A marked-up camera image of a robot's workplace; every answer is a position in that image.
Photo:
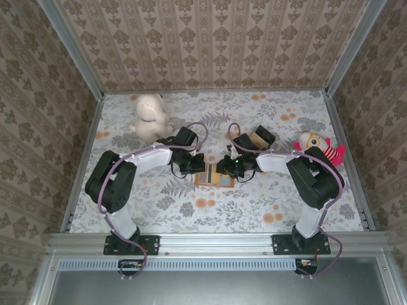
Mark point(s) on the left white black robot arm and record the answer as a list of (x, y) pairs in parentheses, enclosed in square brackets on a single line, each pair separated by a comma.
[(152, 156)]

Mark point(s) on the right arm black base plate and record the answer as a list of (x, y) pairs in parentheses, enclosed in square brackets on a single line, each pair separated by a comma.
[(281, 244)]

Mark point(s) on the brown black box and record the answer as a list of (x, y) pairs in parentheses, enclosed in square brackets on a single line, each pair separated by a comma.
[(265, 133)]

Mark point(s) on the white plush bear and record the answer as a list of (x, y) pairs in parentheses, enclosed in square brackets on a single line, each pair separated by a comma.
[(147, 109)]

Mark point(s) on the plush doll with red stripes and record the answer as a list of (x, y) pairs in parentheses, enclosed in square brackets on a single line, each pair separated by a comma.
[(306, 139)]

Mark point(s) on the orange card holder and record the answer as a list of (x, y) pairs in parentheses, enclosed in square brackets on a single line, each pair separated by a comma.
[(227, 181)]

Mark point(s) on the floral table cover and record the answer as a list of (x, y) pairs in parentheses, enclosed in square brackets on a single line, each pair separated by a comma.
[(222, 206)]

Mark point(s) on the grey metal panel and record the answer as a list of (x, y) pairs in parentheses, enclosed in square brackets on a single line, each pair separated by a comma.
[(222, 286)]

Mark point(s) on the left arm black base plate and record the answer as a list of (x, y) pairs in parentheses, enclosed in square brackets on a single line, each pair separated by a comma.
[(149, 244)]

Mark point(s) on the black connector module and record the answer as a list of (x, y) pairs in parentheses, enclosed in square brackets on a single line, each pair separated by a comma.
[(128, 264), (306, 263)]

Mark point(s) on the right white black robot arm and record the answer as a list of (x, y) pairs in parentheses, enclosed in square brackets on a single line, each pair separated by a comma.
[(273, 162)]

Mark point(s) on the aluminium frame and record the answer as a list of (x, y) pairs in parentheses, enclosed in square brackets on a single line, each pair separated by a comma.
[(222, 241)]

